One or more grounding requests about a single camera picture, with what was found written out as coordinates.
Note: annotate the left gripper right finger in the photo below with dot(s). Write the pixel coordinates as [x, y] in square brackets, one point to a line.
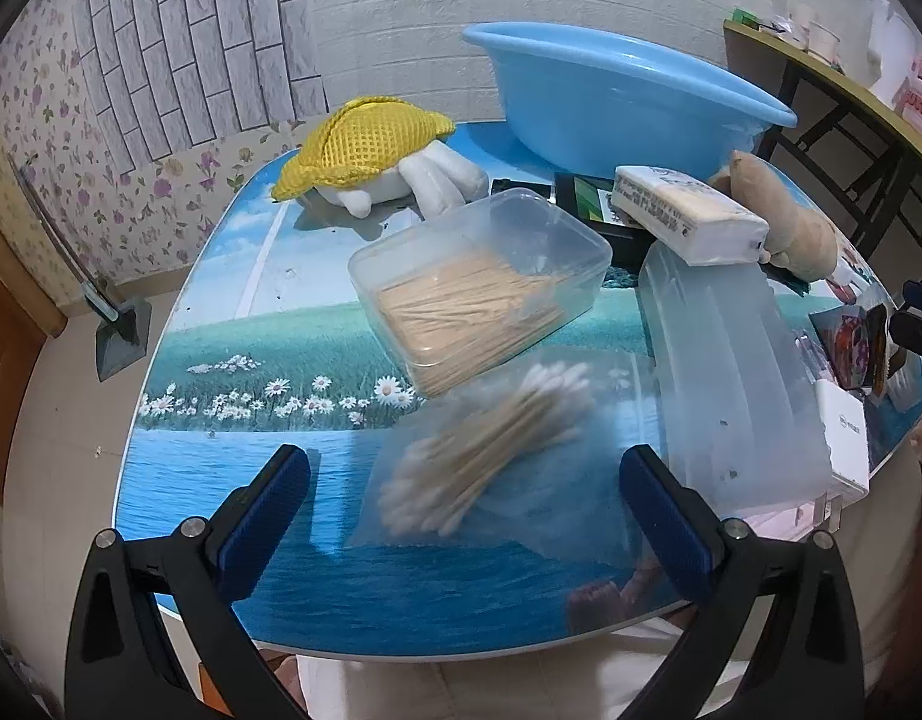
[807, 662]

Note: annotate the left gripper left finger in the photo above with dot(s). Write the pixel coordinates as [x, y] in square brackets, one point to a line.
[120, 662]

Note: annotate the beige plush toy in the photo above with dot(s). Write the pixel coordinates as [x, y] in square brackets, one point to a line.
[799, 240]

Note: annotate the clear plastic lid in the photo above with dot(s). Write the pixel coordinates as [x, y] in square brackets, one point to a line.
[738, 410]

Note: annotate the white tissue pack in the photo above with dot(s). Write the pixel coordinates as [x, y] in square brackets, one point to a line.
[697, 222]

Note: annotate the bag of cotton swabs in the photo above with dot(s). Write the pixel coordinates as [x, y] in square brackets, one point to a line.
[524, 454]

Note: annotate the black bottle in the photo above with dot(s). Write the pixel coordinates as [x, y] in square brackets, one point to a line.
[589, 200]

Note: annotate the clear box of toothpicks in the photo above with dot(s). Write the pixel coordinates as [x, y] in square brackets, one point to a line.
[452, 297]

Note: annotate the colourful snack packet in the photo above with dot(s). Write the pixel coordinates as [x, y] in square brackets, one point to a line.
[855, 342]

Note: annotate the white small box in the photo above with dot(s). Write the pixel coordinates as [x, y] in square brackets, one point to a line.
[845, 431]

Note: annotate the yellow side table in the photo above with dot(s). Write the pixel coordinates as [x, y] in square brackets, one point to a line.
[862, 160]

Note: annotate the white kettle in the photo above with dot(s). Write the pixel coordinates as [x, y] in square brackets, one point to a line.
[891, 48]

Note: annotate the green small box on table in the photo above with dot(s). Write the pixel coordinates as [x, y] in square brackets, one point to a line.
[744, 17]

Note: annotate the blue plastic basin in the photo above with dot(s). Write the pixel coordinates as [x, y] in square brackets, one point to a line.
[588, 101]

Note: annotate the dustpan with handle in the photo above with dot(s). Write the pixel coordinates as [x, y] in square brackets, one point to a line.
[123, 328]

